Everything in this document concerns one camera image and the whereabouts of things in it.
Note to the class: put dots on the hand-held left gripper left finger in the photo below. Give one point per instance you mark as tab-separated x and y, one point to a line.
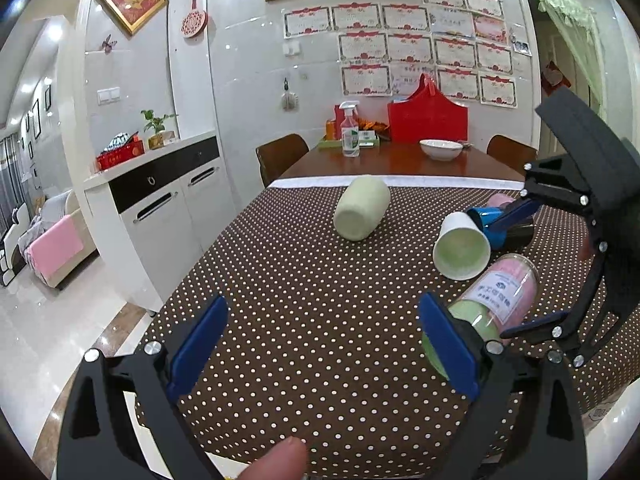
199	347

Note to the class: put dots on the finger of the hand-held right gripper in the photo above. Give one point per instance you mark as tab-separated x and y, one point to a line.
487	222
575	317

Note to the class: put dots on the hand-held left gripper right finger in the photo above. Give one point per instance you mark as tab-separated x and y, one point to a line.
450	350

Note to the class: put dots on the white paper cup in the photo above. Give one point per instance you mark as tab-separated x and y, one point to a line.
460	255

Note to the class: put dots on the pink cup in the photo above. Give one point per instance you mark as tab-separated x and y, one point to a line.
500	201

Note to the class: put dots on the pale green cup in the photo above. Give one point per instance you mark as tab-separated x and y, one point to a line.
361	210

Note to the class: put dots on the person's left hand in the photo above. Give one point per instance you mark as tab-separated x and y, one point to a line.
277	460

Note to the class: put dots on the clear tube of towels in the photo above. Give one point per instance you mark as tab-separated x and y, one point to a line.
500	295

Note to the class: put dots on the brown wooden chair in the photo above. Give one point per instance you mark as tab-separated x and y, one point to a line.
280	157
510	150

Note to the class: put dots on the white bowl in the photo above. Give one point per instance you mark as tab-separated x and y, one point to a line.
441	149

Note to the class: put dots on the wooden dining table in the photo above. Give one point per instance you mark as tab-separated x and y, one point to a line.
400	166

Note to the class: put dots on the red door ornament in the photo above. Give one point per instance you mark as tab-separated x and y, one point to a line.
554	77

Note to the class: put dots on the red bag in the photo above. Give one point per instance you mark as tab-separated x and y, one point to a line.
427	120

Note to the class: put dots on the brown polka-dot tablecloth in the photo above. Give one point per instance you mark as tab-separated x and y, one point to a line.
310	285

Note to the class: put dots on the white sideboard cabinet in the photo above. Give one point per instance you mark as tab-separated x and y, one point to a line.
165	210

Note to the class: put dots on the orange snack packets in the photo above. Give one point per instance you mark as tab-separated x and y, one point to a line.
374	126

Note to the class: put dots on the green lace curtain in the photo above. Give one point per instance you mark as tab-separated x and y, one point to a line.
575	25

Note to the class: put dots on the clear spray bottle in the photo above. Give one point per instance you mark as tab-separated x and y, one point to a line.
350	137

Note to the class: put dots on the green tray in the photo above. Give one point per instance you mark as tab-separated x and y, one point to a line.
330	144

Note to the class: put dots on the pink blanket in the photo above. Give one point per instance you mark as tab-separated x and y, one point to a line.
54	247

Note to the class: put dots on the white sofa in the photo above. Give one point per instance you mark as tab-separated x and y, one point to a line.
65	210

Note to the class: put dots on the red basket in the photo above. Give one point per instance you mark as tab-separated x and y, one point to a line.
120	157

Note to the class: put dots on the small potted plant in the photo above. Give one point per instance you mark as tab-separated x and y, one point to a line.
159	127

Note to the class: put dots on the red round hanging ornament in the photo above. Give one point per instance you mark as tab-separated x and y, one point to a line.
193	22

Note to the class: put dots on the wall of award certificates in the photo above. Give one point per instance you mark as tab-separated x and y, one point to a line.
410	50

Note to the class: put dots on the white wall socket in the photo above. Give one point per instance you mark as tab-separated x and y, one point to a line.
291	49

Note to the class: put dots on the white light switch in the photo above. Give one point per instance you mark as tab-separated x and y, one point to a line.
109	96

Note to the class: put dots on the butterfly wall decoration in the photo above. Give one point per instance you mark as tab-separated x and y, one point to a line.
108	43

